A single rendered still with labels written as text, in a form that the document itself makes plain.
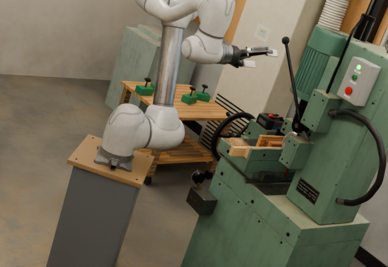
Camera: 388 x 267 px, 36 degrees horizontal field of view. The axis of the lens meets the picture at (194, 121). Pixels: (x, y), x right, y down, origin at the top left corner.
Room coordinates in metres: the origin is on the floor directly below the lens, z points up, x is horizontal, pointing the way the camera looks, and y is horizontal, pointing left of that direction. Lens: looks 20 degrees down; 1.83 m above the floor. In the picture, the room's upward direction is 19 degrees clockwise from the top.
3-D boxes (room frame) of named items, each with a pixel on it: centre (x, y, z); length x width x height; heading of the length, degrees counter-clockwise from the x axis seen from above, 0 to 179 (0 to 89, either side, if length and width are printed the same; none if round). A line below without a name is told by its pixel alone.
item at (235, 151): (2.56, -0.44, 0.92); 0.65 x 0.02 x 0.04; 130
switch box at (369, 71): (2.23, -0.54, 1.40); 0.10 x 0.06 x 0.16; 40
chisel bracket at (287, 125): (2.55, -0.45, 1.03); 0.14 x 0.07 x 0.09; 40
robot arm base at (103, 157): (2.52, 0.29, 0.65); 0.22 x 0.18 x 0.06; 10
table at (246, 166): (2.67, -0.41, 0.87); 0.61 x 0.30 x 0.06; 130
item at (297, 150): (2.32, -0.44, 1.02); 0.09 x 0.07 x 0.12; 130
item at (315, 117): (2.30, -0.46, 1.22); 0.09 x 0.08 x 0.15; 40
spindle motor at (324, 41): (2.56, -0.44, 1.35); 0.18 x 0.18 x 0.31
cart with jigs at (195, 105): (4.00, 0.14, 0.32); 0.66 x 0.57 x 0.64; 135
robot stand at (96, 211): (2.54, 0.30, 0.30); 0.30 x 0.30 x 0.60; 0
